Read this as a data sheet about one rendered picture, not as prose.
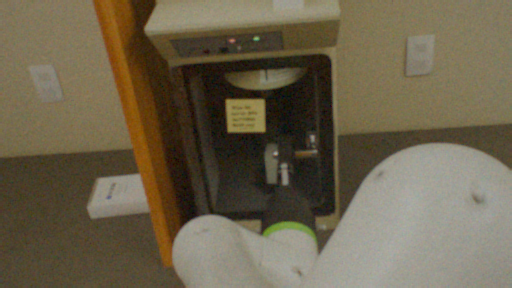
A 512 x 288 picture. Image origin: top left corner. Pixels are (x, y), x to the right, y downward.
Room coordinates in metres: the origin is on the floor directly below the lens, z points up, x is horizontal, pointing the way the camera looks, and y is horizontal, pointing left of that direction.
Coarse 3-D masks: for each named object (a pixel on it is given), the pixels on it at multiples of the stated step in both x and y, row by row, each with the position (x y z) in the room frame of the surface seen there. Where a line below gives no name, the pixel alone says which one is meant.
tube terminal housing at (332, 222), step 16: (160, 0) 0.98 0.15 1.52; (176, 0) 0.98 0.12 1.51; (192, 0) 0.97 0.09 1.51; (320, 48) 0.95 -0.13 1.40; (176, 64) 0.98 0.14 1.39; (336, 112) 0.95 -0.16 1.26; (336, 128) 0.95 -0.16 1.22; (336, 144) 0.95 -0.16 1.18; (336, 160) 0.95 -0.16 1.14; (336, 176) 0.95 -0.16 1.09; (336, 192) 0.95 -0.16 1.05; (336, 208) 0.95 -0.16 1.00; (240, 224) 0.97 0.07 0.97; (256, 224) 0.97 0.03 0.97; (320, 224) 0.96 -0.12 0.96; (336, 224) 0.95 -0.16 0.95
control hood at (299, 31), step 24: (216, 0) 0.96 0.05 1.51; (240, 0) 0.95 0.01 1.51; (264, 0) 0.93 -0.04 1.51; (312, 0) 0.90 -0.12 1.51; (336, 0) 0.89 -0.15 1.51; (168, 24) 0.87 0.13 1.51; (192, 24) 0.86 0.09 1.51; (216, 24) 0.85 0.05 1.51; (240, 24) 0.85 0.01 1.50; (264, 24) 0.85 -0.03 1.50; (288, 24) 0.85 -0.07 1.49; (312, 24) 0.85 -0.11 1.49; (336, 24) 0.85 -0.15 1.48; (168, 48) 0.91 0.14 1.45; (288, 48) 0.92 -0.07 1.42; (312, 48) 0.93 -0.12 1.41
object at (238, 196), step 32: (192, 64) 0.97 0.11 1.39; (224, 64) 0.96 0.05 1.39; (256, 64) 0.95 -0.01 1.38; (288, 64) 0.95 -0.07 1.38; (320, 64) 0.94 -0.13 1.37; (192, 96) 0.96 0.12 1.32; (224, 96) 0.96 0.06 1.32; (256, 96) 0.95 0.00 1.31; (288, 96) 0.95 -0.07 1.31; (320, 96) 0.94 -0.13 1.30; (224, 128) 0.96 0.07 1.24; (288, 128) 0.95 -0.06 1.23; (320, 128) 0.94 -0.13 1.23; (224, 160) 0.96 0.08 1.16; (256, 160) 0.95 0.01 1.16; (320, 160) 0.94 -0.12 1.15; (224, 192) 0.96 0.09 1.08; (256, 192) 0.96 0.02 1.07; (320, 192) 0.94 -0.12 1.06
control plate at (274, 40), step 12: (228, 36) 0.88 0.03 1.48; (240, 36) 0.88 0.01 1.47; (252, 36) 0.88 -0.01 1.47; (264, 36) 0.88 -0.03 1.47; (276, 36) 0.88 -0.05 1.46; (180, 48) 0.91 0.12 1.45; (192, 48) 0.91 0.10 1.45; (204, 48) 0.91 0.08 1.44; (216, 48) 0.91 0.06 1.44; (228, 48) 0.91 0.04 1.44; (264, 48) 0.92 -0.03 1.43; (276, 48) 0.92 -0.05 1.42
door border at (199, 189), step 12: (180, 72) 0.96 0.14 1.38; (180, 84) 0.97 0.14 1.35; (180, 96) 0.97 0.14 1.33; (180, 108) 0.97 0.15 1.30; (192, 132) 0.96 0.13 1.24; (192, 144) 0.97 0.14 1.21; (192, 156) 0.97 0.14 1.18; (192, 168) 0.97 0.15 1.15; (204, 192) 0.96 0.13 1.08; (204, 204) 0.97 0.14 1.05
